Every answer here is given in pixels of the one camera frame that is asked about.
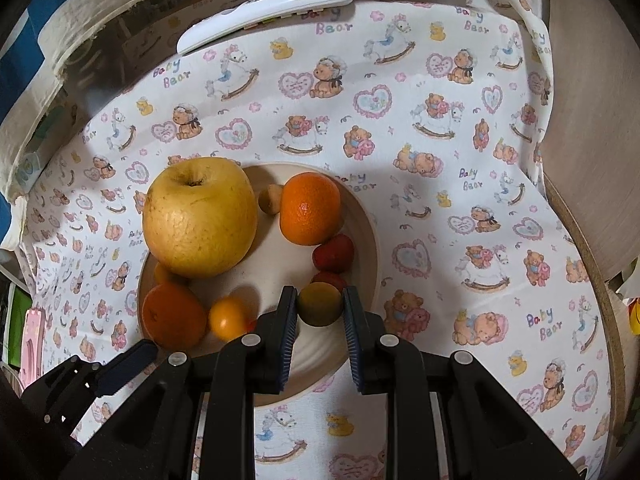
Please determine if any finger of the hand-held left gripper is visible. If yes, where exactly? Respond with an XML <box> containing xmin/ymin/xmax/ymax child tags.
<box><xmin>22</xmin><ymin>355</ymin><xmax>102</xmax><ymax>432</ymax></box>
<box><xmin>92</xmin><ymin>339</ymin><xmax>157</xmax><ymax>397</ymax></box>

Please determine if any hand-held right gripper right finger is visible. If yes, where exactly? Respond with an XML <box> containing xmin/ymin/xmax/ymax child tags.
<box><xmin>342</xmin><ymin>287</ymin><xmax>581</xmax><ymax>480</ymax></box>

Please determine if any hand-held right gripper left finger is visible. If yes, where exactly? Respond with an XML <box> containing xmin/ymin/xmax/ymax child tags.
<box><xmin>60</xmin><ymin>286</ymin><xmax>298</xmax><ymax>480</ymax></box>

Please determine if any small olive green fruit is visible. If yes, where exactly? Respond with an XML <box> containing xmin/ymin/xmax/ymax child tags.
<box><xmin>296</xmin><ymin>282</ymin><xmax>345</xmax><ymax>327</ymax></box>

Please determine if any orange mandarin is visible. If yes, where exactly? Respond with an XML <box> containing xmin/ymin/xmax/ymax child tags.
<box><xmin>142</xmin><ymin>282</ymin><xmax>209</xmax><ymax>352</ymax></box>
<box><xmin>279</xmin><ymin>172</ymin><xmax>342</xmax><ymax>246</ymax></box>

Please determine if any beige round plate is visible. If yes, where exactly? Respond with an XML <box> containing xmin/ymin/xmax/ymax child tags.
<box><xmin>137</xmin><ymin>162</ymin><xmax>379</xmax><ymax>402</ymax></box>

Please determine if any dark red round fruit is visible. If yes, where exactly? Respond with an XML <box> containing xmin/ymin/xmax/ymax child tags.
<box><xmin>312</xmin><ymin>233</ymin><xmax>355</xmax><ymax>271</ymax></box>

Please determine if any small tan fruit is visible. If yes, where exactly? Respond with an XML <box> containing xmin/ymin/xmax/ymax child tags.
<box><xmin>258</xmin><ymin>184</ymin><xmax>286</xmax><ymax>216</ymax></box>

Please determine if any large yellow apple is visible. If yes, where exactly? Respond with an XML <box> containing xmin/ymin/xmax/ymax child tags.
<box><xmin>142</xmin><ymin>156</ymin><xmax>259</xmax><ymax>280</ymax></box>

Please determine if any green box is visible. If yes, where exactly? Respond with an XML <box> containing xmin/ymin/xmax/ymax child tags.
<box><xmin>0</xmin><ymin>284</ymin><xmax>32</xmax><ymax>362</ymax></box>

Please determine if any bear print cloth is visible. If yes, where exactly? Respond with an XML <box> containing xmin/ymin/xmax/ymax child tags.
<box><xmin>15</xmin><ymin>0</ymin><xmax>617</xmax><ymax>480</ymax></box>

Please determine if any white remote control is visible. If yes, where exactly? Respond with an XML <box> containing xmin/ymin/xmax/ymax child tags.
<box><xmin>177</xmin><ymin>0</ymin><xmax>354</xmax><ymax>56</ymax></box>

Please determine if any striped printed cloth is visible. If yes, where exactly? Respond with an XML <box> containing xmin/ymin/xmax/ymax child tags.
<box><xmin>0</xmin><ymin>0</ymin><xmax>168</xmax><ymax>252</ymax></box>

